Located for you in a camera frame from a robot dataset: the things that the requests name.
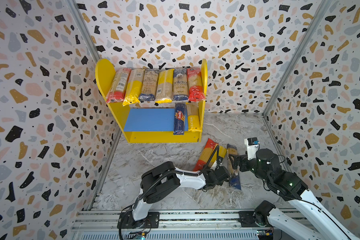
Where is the yellow spaghetti bag with text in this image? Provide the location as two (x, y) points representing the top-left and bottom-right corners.
(186, 103), (202, 132)

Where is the blue Barilla spaghetti bag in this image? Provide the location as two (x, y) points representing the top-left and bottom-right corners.
(173, 103), (186, 136)

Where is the blue white spaghetti bag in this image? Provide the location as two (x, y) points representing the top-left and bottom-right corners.
(173, 68), (189, 101)

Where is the yellow top spaghetti bag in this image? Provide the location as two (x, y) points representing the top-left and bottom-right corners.
(155, 69), (174, 104)

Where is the dark blue spaghetti bag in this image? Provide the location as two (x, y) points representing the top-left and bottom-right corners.
(139, 69), (160, 103)

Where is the long yellow spaghetti bag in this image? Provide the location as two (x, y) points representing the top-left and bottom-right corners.
(123, 69), (145, 106)

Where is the red label spaghetti bag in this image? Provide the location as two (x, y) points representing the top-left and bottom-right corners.
(106, 68), (132, 104)

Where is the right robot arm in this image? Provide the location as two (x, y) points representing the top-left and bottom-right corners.
(229, 149), (358, 240)

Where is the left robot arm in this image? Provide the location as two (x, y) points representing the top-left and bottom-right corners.
(132, 162), (230, 222)

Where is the yellow shelf unit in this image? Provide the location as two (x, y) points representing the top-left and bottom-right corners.
(95, 59), (208, 144)

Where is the navy spaghetti bag far right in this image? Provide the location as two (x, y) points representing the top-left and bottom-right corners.
(227, 144), (241, 190)

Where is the red bag underneath pile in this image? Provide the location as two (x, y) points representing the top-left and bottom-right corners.
(193, 139), (218, 172)

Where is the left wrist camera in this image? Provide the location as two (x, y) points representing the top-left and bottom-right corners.
(216, 161), (222, 170)

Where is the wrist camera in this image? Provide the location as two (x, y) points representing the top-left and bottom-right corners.
(216, 161), (222, 170)
(245, 137), (260, 160)

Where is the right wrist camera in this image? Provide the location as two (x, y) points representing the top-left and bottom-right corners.
(245, 137), (260, 160)

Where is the black corrugated cable conduit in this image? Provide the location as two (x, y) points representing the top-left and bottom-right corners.
(118, 144), (220, 240)

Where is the metal base rail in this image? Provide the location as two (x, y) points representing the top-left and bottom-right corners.
(72, 209), (323, 240)

